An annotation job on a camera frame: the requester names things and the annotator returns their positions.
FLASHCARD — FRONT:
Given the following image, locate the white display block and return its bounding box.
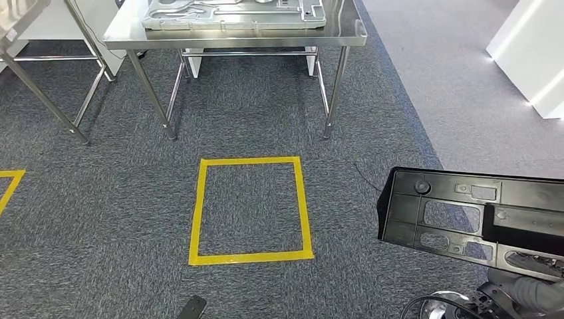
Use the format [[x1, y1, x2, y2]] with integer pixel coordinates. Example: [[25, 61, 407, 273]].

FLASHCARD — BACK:
[[486, 0, 564, 120]]

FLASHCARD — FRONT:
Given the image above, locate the black camera cable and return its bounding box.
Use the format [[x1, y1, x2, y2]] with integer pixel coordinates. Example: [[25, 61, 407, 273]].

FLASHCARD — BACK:
[[400, 294, 486, 319]]

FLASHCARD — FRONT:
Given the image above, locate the white panel leg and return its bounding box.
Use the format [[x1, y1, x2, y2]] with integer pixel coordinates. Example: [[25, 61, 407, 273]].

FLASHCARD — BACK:
[[184, 47, 204, 79], [305, 46, 319, 78]]

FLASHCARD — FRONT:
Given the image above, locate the yellow floor tape square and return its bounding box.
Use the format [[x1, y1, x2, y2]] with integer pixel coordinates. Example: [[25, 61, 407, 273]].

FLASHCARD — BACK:
[[188, 156, 315, 267], [0, 169, 27, 217]]

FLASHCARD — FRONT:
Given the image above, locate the thin black floor cable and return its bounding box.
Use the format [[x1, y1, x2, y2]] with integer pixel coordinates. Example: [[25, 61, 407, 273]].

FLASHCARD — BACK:
[[352, 163, 382, 192]]

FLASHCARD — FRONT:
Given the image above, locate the black plastic plate bracket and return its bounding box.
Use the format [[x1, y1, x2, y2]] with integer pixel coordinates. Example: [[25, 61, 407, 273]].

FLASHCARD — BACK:
[[376, 166, 564, 282]]

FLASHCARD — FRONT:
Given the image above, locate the grey metal part tray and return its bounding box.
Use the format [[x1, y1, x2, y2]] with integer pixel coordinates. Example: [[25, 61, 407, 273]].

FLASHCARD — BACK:
[[142, 0, 327, 32]]

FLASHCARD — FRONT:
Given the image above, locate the white cabinet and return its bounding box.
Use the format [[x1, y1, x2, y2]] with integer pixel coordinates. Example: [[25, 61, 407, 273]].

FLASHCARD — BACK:
[[17, 0, 128, 78]]

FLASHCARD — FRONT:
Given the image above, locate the stainless steel workbench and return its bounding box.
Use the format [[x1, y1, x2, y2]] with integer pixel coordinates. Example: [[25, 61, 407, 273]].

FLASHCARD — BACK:
[[102, 0, 368, 142], [0, 0, 118, 146]]

